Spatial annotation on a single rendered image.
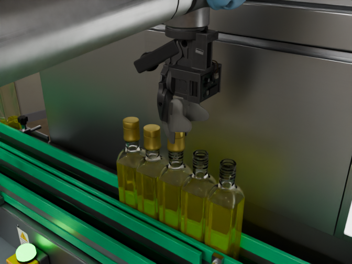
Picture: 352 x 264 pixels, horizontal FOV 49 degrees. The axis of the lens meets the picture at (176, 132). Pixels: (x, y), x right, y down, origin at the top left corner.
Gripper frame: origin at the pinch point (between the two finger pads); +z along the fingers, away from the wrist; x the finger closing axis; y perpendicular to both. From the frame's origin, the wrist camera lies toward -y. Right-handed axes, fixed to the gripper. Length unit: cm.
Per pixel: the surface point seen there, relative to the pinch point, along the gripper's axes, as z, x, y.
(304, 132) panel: -1.2, 11.6, 20.6
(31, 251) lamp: 31.8, -18.2, -28.2
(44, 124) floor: 117, 131, -240
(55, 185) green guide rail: 22.1, -5.9, -32.8
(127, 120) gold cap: 0.6, -0.8, -11.9
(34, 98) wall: 96, 136, -255
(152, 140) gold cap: 2.7, -1.5, -4.7
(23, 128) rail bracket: 19, 6, -62
